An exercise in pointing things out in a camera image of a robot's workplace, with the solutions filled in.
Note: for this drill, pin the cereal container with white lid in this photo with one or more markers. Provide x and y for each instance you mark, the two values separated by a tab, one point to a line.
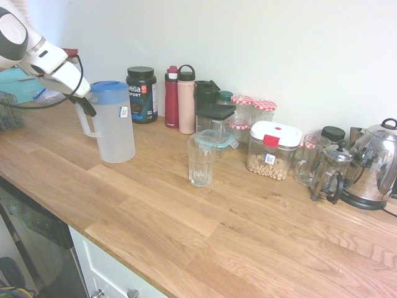
273	133

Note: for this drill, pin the small jar red-check lid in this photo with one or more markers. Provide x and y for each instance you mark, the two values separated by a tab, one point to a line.
239	126

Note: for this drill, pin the clear glass mug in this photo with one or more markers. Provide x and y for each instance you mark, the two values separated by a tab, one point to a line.
313	167

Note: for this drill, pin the glass container with teal lid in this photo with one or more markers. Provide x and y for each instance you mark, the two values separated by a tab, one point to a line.
225	144

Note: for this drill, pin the clear container with black lid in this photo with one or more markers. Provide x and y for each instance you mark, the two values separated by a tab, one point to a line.
215	111

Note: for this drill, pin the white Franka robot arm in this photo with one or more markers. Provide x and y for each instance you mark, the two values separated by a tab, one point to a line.
14	34

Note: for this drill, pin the clear pitcher with blue lid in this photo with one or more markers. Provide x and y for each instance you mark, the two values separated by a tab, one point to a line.
114	133

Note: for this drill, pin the black dishwasher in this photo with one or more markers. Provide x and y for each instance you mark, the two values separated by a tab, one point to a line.
46	248

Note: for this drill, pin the clear zip plastic bag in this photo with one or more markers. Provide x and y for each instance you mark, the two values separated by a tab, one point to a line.
46	95

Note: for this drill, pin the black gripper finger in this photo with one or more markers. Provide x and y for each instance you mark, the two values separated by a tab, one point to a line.
88	108

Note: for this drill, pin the black shaker bottle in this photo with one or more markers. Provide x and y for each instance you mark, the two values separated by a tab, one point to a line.
204	93

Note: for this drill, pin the glass French press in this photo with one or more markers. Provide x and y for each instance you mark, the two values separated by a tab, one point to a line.
332	174

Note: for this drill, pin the pink water bottle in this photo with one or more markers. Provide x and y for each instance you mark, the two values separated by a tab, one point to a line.
186	105

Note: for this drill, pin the glass jar with green lid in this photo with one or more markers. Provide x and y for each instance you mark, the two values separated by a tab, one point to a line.
224	97

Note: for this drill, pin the glass jar with black lid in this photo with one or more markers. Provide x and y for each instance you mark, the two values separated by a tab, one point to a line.
333	133

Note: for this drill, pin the glass jar red-check lid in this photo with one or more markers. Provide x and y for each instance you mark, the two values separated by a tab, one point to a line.
264	105
299	149
242	101

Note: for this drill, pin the stainless steel electric kettle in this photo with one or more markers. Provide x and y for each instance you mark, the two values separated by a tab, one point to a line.
375	167

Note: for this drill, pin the clear drinking glass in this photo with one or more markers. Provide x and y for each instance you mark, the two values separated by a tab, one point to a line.
201	164

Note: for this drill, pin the teal cardboard box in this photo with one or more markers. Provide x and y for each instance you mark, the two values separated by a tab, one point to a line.
12	83

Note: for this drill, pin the red water bottle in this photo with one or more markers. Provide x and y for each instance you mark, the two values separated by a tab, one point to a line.
171	102

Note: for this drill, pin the black Vega protein tub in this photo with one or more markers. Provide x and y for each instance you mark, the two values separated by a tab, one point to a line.
141	93

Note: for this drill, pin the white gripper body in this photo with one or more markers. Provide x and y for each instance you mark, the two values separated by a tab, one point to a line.
73	79

